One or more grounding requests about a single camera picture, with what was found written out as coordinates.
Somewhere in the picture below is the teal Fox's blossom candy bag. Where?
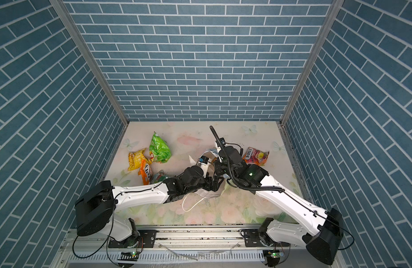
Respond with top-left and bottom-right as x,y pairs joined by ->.
150,170 -> 173,184

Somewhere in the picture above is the orange Fox's candy bag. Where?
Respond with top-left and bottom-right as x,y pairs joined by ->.
138,160 -> 152,185

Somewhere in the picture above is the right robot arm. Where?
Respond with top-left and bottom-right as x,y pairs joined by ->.
216,145 -> 345,265

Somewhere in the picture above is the green floral paper bag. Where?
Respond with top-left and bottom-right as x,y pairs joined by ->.
181,149 -> 224,212

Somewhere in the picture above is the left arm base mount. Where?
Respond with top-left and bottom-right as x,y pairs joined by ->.
108,230 -> 157,249

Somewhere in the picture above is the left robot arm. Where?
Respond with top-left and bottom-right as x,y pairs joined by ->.
75,166 -> 224,242

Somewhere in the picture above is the white vented cable tray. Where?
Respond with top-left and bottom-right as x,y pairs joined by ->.
68,250 -> 265,264

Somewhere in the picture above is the green snack bag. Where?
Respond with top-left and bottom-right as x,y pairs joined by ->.
149,132 -> 171,164

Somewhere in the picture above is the yellow snack bag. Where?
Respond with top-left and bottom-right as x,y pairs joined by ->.
128,148 -> 151,172

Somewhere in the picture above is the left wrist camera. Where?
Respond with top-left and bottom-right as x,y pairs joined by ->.
196,155 -> 211,177

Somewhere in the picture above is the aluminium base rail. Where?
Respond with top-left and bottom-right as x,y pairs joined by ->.
65,222 -> 319,256

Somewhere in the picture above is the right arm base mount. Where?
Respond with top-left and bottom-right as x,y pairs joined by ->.
239,228 -> 290,249

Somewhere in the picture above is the Fox's fruits candy bag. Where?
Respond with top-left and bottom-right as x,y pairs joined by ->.
243,147 -> 270,166

